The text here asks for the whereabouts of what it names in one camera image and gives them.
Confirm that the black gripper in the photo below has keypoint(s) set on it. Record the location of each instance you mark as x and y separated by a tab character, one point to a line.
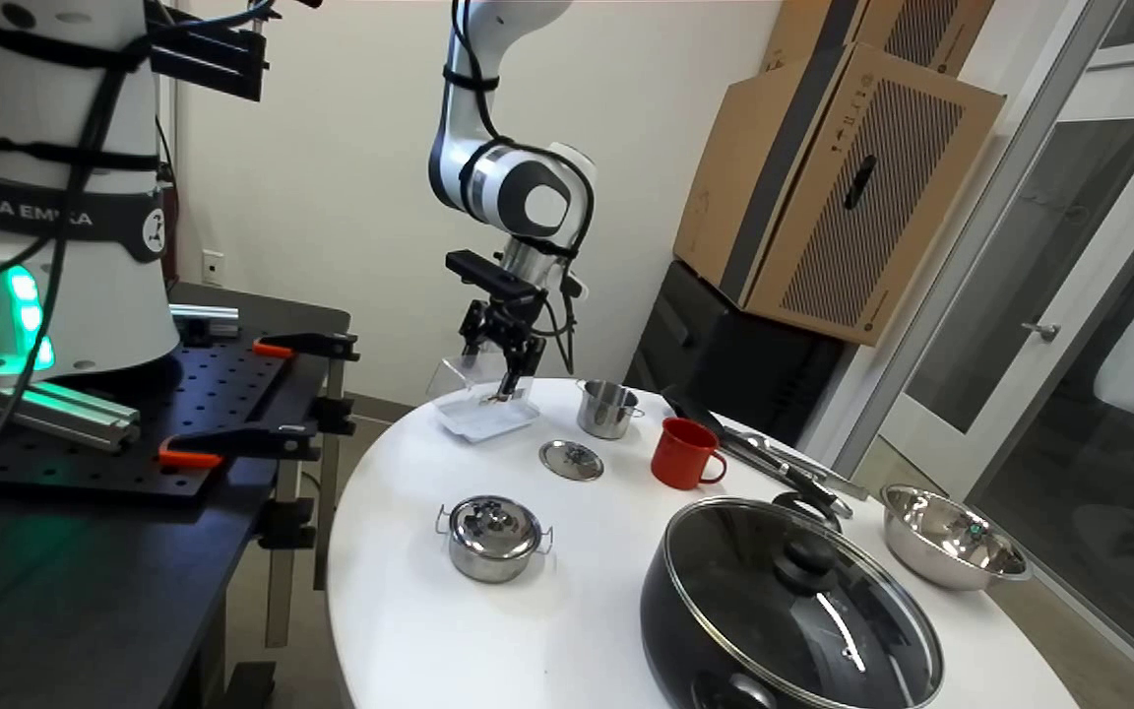
511	318

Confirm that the small round steel lid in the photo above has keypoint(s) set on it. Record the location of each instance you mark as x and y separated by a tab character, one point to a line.
572	457

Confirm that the small steel pot lid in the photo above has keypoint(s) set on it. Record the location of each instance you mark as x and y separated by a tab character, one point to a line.
475	531

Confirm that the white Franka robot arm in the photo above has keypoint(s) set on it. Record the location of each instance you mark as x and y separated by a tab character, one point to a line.
67	301

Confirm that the white rectangular lid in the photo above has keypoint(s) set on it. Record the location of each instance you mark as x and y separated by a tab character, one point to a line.
492	435

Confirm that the small steel pot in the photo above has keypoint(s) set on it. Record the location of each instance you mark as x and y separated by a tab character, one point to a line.
492	566

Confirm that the large black cooking pot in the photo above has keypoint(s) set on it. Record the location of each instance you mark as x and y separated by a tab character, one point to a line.
658	633

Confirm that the glass pot lid black knob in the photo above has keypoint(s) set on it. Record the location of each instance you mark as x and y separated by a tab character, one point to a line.
750	566

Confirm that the large cardboard box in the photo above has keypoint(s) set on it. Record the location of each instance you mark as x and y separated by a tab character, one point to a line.
854	198

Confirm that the small cardboard box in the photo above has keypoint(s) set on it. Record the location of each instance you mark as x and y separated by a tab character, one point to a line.
921	24

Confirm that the steel cup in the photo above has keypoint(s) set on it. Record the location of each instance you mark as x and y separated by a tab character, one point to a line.
607	415

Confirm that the red mug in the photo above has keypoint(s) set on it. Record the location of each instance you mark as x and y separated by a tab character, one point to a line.
682	456

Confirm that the black spatula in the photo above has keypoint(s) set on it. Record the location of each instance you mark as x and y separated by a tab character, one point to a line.
809	483

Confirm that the black perforated workbench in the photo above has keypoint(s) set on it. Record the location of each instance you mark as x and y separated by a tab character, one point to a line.
67	603

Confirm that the steel mixing bowl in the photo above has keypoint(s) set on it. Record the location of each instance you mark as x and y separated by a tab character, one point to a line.
955	540

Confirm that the white glass door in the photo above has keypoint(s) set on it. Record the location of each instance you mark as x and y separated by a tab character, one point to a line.
1023	238

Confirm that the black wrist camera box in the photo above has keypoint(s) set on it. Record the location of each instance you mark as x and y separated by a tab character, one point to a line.
488	275

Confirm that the white wall outlet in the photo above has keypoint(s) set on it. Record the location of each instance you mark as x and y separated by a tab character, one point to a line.
212	264

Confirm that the black stereo camera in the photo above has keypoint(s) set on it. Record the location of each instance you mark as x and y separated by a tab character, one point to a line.
204	57

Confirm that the aluminium extrusion rail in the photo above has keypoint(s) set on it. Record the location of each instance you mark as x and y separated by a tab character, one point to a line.
67	415

